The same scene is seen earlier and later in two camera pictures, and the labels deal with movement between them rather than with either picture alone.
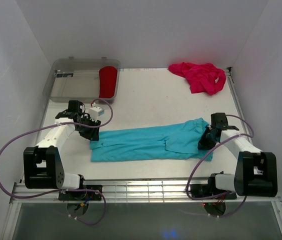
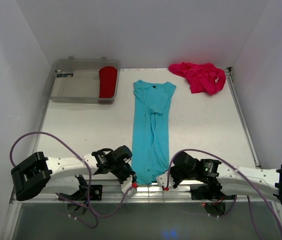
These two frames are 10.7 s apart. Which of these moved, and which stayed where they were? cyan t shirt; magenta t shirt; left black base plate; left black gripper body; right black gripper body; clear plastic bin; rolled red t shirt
Moved: cyan t shirt; right black gripper body; left black gripper body
Stayed: left black base plate; clear plastic bin; rolled red t shirt; magenta t shirt
